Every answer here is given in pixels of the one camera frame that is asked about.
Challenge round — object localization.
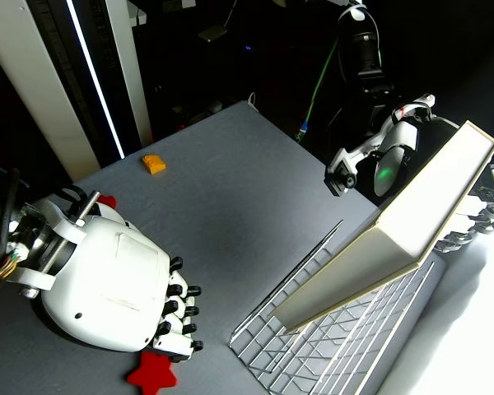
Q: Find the small grey flat device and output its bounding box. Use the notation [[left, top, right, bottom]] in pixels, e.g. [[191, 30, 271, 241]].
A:
[[196, 23, 231, 44]]

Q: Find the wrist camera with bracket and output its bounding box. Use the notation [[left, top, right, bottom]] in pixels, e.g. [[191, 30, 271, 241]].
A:
[[323, 137, 396, 198]]

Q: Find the white robot body column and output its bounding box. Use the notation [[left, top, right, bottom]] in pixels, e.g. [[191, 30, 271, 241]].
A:
[[0, 0, 154, 183]]

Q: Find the grey table cloth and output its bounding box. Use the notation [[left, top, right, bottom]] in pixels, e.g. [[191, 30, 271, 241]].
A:
[[0, 100, 448, 395]]

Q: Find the white backdrop cloth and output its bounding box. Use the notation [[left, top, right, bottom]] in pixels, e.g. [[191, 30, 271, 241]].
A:
[[376, 221, 494, 395]]

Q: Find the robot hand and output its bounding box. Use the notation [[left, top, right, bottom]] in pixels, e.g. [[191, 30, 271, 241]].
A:
[[40, 216, 205, 364], [360, 116, 494, 255]]

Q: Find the green cable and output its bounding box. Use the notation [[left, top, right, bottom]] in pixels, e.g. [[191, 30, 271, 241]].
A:
[[296, 35, 341, 142]]

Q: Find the wire dish rack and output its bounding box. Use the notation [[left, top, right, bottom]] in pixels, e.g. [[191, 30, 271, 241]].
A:
[[229, 220, 448, 395]]

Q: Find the beige paperback book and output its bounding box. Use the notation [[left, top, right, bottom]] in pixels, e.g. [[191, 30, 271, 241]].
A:
[[270, 119, 494, 335]]

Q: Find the orange toy block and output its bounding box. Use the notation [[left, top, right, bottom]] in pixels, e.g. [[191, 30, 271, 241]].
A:
[[142, 154, 169, 177]]

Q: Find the red star block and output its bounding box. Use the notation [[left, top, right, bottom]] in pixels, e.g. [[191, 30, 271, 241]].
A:
[[126, 350, 179, 395]]

